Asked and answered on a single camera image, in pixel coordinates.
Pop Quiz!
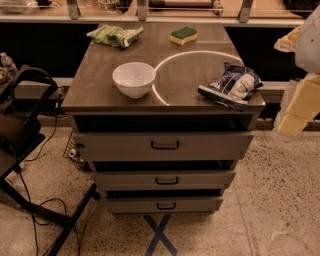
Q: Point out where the black floor cable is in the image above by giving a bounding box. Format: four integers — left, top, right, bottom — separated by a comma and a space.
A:
14, 109, 82, 256

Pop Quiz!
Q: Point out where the white bowl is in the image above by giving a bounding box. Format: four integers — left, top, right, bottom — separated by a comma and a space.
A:
112, 62, 156, 98

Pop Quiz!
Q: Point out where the grey drawer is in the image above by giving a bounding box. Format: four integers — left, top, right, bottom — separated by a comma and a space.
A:
106, 196, 223, 214
74, 132, 253, 161
93, 170, 235, 191

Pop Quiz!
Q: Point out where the bottom grey drawer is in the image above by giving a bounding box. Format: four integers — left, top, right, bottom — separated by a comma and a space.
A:
106, 196, 223, 214

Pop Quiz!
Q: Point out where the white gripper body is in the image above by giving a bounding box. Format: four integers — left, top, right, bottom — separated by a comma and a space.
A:
295, 6, 320, 74

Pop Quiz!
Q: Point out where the grey drawer cabinet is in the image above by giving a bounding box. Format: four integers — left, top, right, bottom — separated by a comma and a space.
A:
62, 23, 265, 201

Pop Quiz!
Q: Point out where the clear plastic bottle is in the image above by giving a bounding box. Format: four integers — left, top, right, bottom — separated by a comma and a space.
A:
0, 52, 18, 77

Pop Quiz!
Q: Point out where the black metal stand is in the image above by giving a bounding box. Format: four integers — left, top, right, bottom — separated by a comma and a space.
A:
0, 65, 99, 256

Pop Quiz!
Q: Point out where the middle grey drawer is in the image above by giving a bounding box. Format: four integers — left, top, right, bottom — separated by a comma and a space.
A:
93, 170, 235, 191

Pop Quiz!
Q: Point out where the blue white chip bag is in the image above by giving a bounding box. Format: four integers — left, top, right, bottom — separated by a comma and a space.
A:
198, 62, 263, 111

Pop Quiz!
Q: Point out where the green yellow sponge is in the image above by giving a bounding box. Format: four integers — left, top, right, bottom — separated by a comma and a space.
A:
170, 26, 198, 46

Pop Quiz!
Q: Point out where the green jalapeno chip bag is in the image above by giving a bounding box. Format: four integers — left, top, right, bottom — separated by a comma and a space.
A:
87, 25, 144, 48

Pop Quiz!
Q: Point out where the blue tape cross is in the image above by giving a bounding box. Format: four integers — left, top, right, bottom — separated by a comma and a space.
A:
144, 214, 178, 256

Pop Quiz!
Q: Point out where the top grey drawer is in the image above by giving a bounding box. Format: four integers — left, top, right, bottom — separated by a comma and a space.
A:
74, 132, 253, 161

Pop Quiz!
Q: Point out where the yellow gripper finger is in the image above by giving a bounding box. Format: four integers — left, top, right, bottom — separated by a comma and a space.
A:
274, 26, 301, 53
277, 73, 320, 137

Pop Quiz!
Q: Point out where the wire mesh basket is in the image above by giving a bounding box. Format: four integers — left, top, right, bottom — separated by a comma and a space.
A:
63, 133, 90, 172

